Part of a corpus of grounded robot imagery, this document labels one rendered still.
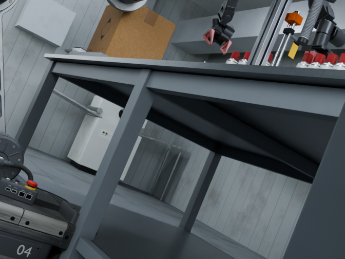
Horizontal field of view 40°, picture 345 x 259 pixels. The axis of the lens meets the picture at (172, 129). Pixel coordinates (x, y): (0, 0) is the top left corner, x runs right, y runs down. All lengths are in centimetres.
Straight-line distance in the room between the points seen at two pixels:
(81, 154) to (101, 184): 574
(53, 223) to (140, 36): 88
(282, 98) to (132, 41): 106
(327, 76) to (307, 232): 81
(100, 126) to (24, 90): 139
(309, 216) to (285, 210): 598
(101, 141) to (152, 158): 166
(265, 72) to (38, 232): 88
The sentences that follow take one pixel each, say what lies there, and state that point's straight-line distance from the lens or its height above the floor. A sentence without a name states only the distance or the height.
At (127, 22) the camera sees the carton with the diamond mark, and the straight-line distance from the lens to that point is 201.
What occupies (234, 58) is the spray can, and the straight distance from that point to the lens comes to 197.
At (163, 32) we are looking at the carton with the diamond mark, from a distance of 207.
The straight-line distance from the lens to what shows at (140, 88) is 156.
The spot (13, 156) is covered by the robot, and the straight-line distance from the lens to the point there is 168.
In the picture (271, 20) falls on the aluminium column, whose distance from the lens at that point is 167.
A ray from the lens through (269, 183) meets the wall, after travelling 648.
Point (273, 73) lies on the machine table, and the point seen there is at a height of 81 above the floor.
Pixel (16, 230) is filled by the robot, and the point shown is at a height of 17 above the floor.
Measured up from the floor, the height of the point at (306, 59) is 106.
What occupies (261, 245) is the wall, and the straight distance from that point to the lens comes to 627.
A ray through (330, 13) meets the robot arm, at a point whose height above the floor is 130.
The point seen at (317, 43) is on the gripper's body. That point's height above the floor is 117.
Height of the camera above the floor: 53
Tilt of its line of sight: 5 degrees up
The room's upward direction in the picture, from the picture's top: 23 degrees clockwise
